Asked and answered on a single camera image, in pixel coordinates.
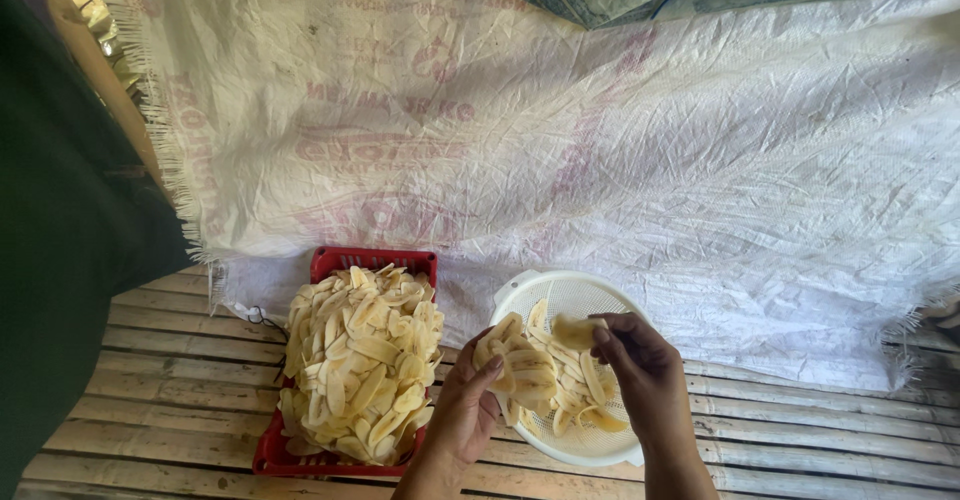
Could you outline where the person's left hand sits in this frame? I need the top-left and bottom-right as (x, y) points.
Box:
(421, 326), (506, 473)

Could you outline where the person's right hand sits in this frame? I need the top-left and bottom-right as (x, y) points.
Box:
(588, 311), (696, 454)

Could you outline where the bunch of banana slices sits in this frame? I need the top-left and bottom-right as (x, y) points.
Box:
(471, 311), (526, 396)

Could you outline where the single banana slice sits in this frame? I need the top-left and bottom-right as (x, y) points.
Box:
(550, 313), (609, 352)

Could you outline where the pile of sliced banana pieces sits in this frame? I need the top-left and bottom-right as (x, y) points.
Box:
(498, 297), (632, 439)

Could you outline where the heap of banana slices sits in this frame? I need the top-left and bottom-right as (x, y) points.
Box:
(276, 263), (446, 466)

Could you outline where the white plastic colander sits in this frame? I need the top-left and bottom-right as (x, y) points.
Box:
(488, 269), (653, 469)

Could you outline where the white woven plastic sack sheet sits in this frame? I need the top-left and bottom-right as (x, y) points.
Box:
(88, 0), (960, 394)

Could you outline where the red plastic basket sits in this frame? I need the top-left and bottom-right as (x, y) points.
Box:
(252, 245), (440, 479)

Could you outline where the dark green cloth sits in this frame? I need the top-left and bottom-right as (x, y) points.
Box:
(0, 0), (194, 500)

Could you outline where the black string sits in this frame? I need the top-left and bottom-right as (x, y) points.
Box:
(245, 304), (291, 383)

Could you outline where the wooden post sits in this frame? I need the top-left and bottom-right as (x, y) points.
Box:
(36, 0), (165, 190)

